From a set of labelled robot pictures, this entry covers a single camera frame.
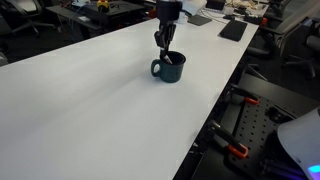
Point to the grey monitor stand base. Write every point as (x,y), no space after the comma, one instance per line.
(198,20)

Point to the black orange clamp far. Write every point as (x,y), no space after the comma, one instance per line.
(248,96)

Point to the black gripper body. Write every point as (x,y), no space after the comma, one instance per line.
(164,35)

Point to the dark teal ceramic mug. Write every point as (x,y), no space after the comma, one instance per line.
(170,73)

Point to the black orange clamp near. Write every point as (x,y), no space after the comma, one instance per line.
(234,146)

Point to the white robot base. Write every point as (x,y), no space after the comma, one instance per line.
(300,138)

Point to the black orange clamp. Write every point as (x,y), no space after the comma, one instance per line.
(234,146)
(248,96)

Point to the black keyboard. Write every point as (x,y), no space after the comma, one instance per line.
(234,30)

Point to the yellow red emergency button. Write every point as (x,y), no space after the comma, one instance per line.
(103,5)

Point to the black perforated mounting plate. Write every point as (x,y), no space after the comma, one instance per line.
(256,129)

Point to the red capped white marker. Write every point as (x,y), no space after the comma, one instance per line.
(168,60)

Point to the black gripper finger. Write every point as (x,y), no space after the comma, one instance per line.
(162,52)
(167,49)

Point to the black office chair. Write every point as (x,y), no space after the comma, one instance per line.
(275,38)

